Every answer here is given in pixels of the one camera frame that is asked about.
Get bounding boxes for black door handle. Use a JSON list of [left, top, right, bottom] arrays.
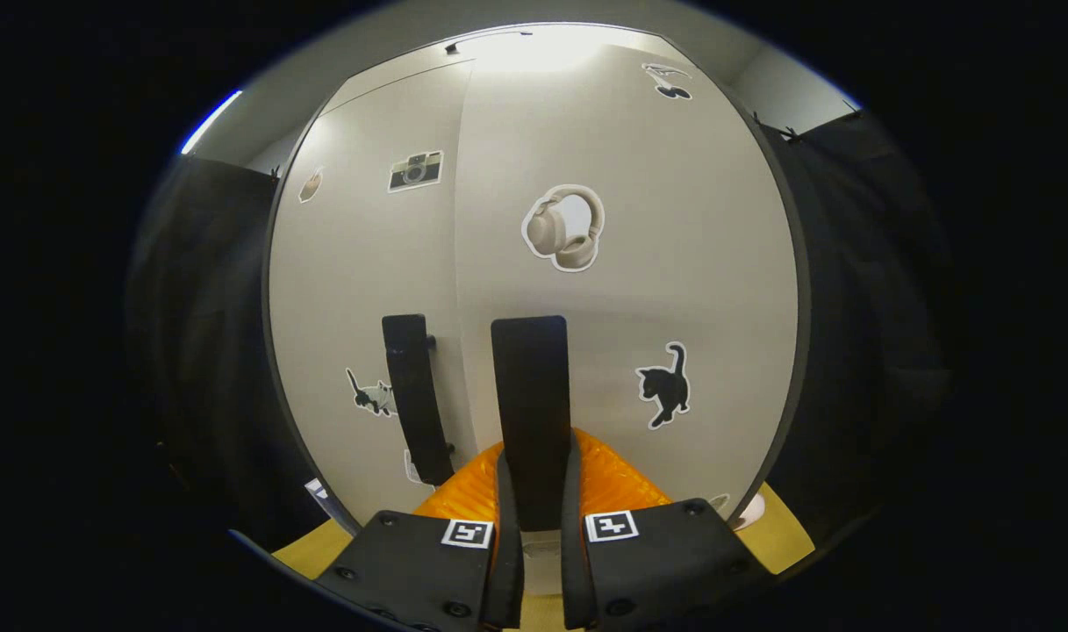
[[382, 313, 456, 487], [491, 315, 575, 533]]

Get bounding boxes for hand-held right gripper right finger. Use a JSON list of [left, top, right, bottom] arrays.
[[560, 428, 776, 632]]

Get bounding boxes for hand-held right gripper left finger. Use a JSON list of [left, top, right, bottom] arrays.
[[314, 442, 526, 632]]

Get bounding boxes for narrow ceiling light strip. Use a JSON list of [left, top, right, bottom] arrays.
[[180, 90, 244, 155]]

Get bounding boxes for beige cabinet door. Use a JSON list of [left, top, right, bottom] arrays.
[[269, 61, 477, 536], [453, 44, 802, 598]]

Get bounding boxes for black drawer handle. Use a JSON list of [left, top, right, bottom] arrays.
[[444, 31, 534, 54]]

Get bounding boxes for beige cabinet drawer front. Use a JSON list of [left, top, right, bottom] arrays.
[[321, 26, 679, 111]]

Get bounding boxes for beige double-door shoe cabinet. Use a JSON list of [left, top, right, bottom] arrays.
[[262, 25, 812, 598]]

